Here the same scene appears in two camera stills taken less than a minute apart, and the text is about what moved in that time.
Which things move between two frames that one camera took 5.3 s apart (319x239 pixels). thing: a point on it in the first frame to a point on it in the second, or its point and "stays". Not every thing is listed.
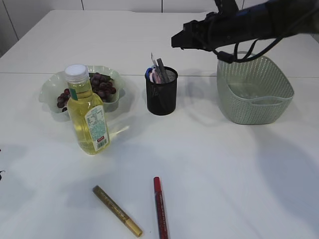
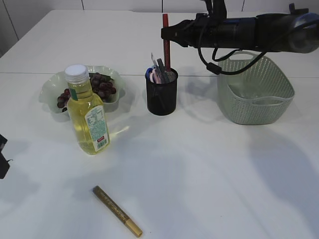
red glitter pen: [160, 209] to [166, 45]
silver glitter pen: [162, 70] stays
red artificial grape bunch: [102, 88] stays
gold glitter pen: [122, 215] stays
